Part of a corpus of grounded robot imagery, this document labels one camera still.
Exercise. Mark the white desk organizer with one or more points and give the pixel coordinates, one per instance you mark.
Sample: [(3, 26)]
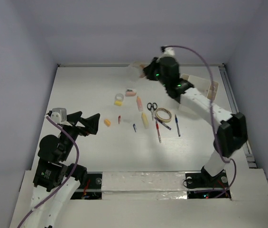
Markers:
[(205, 87)]

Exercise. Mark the beige masking tape roll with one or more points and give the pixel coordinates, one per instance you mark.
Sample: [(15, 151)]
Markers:
[(163, 114)]

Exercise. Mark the black scissors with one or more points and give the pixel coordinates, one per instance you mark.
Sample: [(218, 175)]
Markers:
[(152, 108)]

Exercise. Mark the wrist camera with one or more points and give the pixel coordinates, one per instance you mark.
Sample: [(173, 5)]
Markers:
[(59, 115), (167, 51)]

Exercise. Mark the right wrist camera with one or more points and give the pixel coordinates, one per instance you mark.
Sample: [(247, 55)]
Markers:
[(167, 51)]

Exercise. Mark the blue pen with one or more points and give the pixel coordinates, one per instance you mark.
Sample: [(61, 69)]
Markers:
[(177, 126)]

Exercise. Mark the pink highlighter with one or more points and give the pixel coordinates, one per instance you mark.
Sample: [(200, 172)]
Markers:
[(139, 104)]

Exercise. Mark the yellow highlighter cap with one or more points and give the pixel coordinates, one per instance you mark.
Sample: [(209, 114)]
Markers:
[(118, 103)]

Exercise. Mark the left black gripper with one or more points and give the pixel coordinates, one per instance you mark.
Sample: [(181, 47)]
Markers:
[(91, 123)]

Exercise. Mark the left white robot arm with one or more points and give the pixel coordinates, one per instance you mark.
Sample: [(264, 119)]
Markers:
[(58, 174)]

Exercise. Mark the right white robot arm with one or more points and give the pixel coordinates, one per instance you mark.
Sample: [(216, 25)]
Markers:
[(230, 130)]

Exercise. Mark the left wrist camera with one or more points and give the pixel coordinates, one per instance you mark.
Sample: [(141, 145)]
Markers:
[(59, 115)]

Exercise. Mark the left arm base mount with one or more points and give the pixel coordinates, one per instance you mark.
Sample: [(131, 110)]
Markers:
[(91, 190)]

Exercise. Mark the orange highlighter cap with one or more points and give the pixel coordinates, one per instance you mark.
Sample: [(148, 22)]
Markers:
[(107, 122)]

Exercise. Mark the purple pen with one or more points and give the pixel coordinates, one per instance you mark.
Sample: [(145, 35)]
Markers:
[(164, 124)]

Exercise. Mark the red pen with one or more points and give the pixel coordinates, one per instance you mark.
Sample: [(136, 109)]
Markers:
[(158, 132)]

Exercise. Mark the pink eraser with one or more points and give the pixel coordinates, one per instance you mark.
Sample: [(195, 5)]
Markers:
[(130, 92)]

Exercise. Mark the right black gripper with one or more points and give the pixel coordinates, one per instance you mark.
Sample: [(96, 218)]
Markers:
[(150, 69)]

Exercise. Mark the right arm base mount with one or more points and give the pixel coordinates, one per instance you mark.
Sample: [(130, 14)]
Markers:
[(198, 187)]

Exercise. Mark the yellow highlighter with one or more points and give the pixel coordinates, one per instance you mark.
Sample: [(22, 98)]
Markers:
[(145, 120)]

